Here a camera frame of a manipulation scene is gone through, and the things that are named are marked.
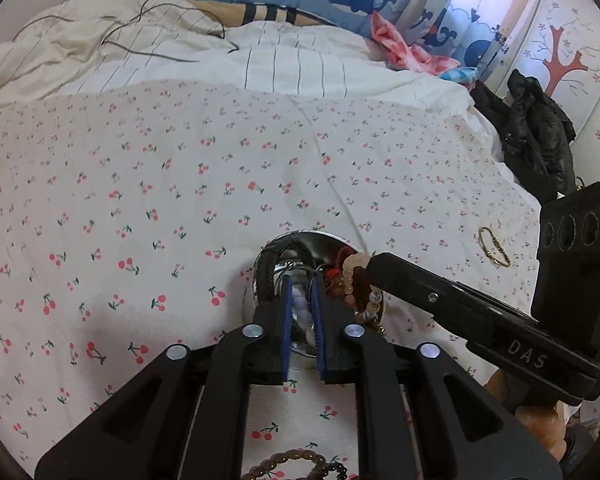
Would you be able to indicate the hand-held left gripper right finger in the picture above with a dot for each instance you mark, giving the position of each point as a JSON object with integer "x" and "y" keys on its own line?
{"x": 320, "y": 330}

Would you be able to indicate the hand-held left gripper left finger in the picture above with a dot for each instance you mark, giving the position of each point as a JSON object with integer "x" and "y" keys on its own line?
{"x": 286, "y": 330}

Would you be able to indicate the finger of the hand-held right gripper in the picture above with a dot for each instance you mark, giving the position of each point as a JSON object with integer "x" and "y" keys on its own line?
{"x": 430, "y": 297}

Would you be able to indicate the round metal tin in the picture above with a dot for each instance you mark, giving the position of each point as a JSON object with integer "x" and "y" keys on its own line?
{"x": 325, "y": 247}

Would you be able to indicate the person's right hand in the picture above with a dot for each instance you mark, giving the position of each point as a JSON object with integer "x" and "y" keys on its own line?
{"x": 545, "y": 430}

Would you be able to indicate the black jacket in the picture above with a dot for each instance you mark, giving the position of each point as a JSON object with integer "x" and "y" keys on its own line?
{"x": 530, "y": 125}

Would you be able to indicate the light blue packet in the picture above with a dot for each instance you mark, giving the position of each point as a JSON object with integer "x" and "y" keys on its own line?
{"x": 460, "y": 75}

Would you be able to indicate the pink cloth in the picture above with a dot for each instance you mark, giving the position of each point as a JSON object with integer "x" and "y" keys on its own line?
{"x": 400, "y": 45}

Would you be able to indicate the white striped quilt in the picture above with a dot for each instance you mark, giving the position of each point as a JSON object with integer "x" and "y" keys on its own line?
{"x": 305, "y": 65}

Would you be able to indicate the tan black striped pillow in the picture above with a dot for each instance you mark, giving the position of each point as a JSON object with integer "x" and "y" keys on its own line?
{"x": 260, "y": 11}

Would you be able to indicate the red tree wall sticker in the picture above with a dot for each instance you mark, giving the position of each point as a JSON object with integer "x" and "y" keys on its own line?
{"x": 560, "y": 60}

